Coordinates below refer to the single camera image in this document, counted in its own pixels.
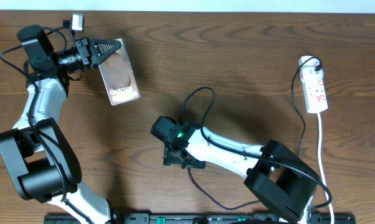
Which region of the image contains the white power strip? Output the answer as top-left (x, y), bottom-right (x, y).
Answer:
top-left (298, 55), bottom-right (328, 114)

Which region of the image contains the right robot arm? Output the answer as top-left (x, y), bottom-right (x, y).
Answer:
top-left (150, 116), bottom-right (320, 223)

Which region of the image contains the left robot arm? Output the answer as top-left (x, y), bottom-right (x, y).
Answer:
top-left (0, 25), bottom-right (124, 223)

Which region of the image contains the white power strip cord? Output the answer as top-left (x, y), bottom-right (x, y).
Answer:
top-left (316, 112), bottom-right (335, 224)

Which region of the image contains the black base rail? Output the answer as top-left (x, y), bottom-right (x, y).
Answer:
top-left (43, 213), bottom-right (356, 224)

